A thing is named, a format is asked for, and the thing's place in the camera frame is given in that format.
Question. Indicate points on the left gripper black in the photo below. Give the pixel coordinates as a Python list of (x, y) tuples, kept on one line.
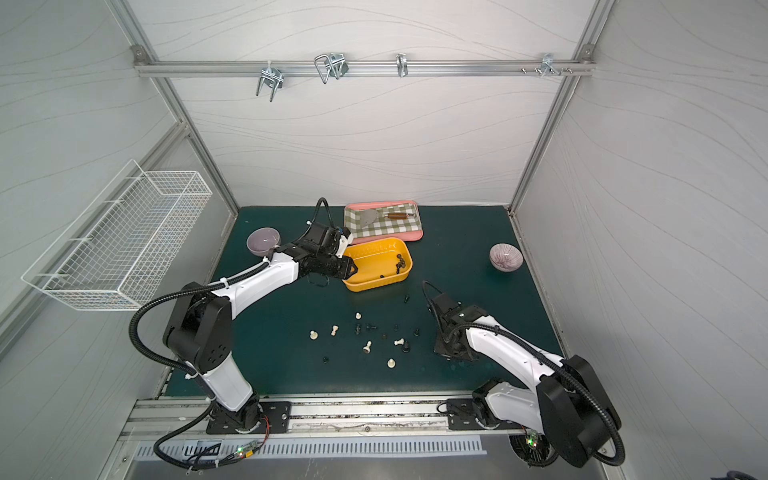
[(335, 266)]

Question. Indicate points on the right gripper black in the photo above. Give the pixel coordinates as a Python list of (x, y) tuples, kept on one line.
[(448, 335)]

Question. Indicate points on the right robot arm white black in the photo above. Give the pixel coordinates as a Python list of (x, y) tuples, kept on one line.
[(561, 406)]

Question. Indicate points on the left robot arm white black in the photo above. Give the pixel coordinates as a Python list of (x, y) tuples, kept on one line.
[(199, 334)]

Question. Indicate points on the yellow plastic storage box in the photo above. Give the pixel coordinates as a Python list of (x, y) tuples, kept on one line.
[(376, 263)]

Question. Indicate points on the purple bowl left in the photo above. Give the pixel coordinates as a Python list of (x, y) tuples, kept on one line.
[(263, 241)]

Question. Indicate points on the pink tray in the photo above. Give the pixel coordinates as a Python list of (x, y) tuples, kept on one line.
[(407, 237)]

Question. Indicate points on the green checkered cloth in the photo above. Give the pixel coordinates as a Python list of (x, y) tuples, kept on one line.
[(385, 227)]

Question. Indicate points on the pink patterned bowl right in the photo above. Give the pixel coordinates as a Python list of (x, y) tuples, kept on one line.
[(506, 257)]

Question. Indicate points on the metal u-bolt clamp left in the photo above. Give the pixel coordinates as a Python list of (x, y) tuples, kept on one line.
[(270, 80)]

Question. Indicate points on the metal u-bolt clamp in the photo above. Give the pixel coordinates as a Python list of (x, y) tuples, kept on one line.
[(270, 80), (331, 65)]

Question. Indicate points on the metal u-bolt clamp middle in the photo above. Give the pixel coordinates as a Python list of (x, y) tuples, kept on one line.
[(331, 65)]

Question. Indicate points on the metal hook clamp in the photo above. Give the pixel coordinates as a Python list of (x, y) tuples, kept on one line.
[(401, 65)]

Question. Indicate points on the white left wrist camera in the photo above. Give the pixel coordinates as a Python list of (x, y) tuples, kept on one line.
[(343, 243)]

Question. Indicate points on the spatula with wooden handle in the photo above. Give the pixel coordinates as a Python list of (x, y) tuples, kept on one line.
[(370, 216)]

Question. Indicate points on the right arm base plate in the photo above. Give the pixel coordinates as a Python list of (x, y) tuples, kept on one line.
[(461, 415)]

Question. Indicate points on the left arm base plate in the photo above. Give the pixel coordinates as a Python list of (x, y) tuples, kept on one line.
[(252, 418)]

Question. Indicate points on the white wire basket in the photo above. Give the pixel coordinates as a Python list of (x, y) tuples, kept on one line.
[(114, 255)]

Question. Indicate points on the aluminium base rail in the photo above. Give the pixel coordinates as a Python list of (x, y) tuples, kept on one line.
[(307, 416)]

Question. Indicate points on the aluminium crossbar rail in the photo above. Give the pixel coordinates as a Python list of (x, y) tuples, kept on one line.
[(357, 68)]

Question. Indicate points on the metal bracket right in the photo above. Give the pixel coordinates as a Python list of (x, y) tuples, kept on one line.
[(547, 67)]

